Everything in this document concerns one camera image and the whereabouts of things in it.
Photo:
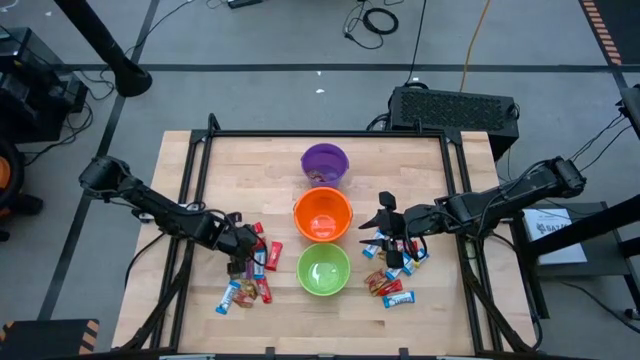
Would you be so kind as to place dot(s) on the black equipment rack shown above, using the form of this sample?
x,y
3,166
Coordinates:
x,y
30,85

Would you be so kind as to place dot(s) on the black side stand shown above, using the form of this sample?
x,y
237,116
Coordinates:
x,y
600,267

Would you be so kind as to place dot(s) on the purple Halloween bucket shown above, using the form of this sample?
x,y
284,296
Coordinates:
x,y
325,160

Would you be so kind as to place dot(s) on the green Halloween bucket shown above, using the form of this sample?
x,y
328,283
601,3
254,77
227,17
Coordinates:
x,y
323,270

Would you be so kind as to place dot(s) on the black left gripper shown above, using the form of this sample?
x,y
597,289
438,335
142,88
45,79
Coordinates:
x,y
235,240

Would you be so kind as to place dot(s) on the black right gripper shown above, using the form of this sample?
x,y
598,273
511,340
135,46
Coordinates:
x,y
400,222

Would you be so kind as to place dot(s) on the white printed paper sheet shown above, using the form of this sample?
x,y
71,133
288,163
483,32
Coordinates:
x,y
555,235

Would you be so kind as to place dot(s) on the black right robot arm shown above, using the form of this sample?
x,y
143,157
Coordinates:
x,y
500,200

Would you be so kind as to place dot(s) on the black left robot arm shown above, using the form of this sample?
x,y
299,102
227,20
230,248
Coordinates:
x,y
150,202

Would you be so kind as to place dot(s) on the black power strip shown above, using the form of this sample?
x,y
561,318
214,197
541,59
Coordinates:
x,y
245,3

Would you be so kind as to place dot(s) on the orange black wheeled device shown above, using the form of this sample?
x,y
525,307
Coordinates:
x,y
7,185

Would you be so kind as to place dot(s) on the hazard-striped black floor mat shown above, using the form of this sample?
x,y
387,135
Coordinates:
x,y
612,25

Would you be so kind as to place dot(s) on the orange Halloween bucket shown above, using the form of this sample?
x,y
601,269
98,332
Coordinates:
x,y
322,210

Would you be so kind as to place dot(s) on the red gold crinkly candy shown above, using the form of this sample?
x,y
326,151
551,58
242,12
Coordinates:
x,y
243,300
376,289
249,288
375,276
316,175

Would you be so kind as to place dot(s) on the black aluminium table frame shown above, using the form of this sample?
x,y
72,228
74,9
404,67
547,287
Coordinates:
x,y
325,133

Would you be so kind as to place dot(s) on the black stand pole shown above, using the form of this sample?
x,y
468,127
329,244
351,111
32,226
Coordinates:
x,y
100,45

